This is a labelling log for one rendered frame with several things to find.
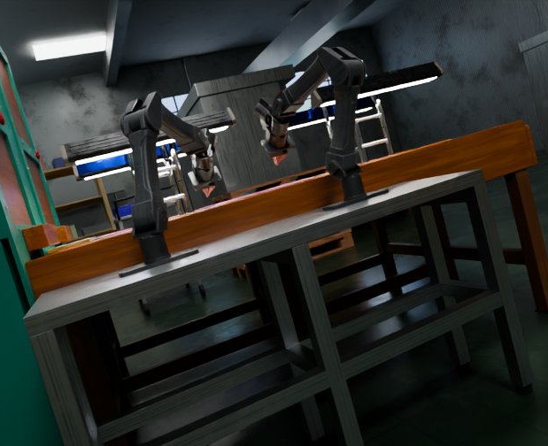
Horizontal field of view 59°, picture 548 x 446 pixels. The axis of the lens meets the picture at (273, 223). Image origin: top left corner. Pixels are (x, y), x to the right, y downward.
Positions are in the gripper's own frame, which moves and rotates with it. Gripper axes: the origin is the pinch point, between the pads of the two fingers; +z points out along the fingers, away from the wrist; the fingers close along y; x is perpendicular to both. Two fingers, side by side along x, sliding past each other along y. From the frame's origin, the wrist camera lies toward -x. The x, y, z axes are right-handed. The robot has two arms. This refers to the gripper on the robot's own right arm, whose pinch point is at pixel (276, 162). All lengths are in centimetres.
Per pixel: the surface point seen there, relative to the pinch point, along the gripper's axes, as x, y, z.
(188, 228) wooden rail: 19.7, 38.6, -3.2
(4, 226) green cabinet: 11, 85, -16
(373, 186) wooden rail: 22.8, -26.1, -0.5
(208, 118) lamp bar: -27.6, 15.4, -3.0
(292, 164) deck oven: -309, -192, 345
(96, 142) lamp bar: -28, 56, -3
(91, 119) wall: -791, 34, 570
